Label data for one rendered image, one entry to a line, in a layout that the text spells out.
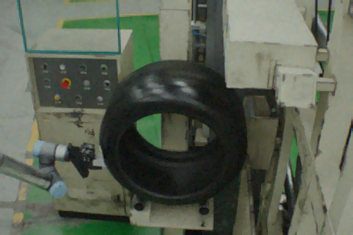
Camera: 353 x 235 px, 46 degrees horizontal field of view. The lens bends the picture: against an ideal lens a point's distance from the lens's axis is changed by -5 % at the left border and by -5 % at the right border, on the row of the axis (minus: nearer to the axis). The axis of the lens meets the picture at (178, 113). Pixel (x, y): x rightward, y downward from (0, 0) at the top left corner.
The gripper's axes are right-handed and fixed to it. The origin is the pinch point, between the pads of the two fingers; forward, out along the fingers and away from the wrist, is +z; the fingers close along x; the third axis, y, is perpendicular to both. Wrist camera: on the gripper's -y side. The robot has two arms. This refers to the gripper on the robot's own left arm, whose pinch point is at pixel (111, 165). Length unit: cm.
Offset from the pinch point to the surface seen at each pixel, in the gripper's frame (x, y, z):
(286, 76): -45, 76, 51
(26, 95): 232, -120, -137
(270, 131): 19, 19, 68
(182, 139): 25.5, 1.9, 29.2
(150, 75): 0.3, 46.5, 12.6
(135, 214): -11.5, -16.1, 13.8
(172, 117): 25.4, 13.4, 22.7
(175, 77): -3, 49, 22
